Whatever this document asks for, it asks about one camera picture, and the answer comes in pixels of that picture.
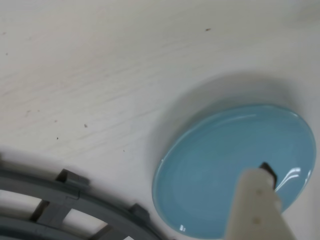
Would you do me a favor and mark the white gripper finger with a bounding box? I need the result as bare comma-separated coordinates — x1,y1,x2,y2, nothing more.
223,161,299,240

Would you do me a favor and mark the blue round dish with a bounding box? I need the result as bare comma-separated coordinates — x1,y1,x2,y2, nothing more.
151,103,317,240

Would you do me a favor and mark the grey circular toy rail track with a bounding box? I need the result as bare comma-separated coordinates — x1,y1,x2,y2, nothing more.
0,152,161,240

